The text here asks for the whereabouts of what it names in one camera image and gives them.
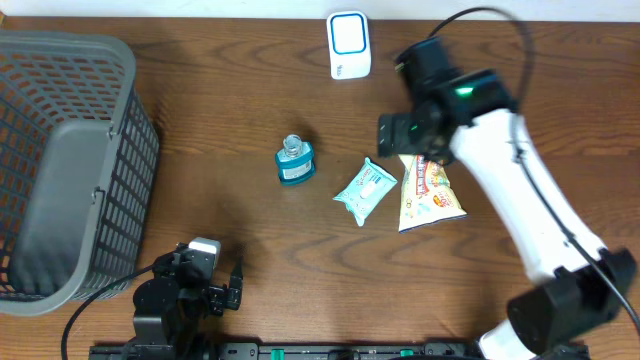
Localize grey plastic basket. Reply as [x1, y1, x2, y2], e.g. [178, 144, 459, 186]
[1, 30, 160, 316]

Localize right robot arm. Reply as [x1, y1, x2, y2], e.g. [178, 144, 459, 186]
[378, 68, 639, 359]

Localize white barcode scanner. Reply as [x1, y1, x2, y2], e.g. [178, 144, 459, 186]
[326, 10, 372, 80]

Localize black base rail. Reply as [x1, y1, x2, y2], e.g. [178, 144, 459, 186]
[88, 340, 591, 360]

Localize teal mouthwash bottle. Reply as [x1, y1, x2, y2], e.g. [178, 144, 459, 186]
[275, 134, 316, 186]

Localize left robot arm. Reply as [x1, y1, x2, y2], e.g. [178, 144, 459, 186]
[122, 244, 244, 360]

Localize yellow snack bag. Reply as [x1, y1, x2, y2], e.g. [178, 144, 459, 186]
[398, 155, 467, 233]

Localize teal wet wipes pack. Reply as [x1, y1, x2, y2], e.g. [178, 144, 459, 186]
[333, 157, 397, 227]

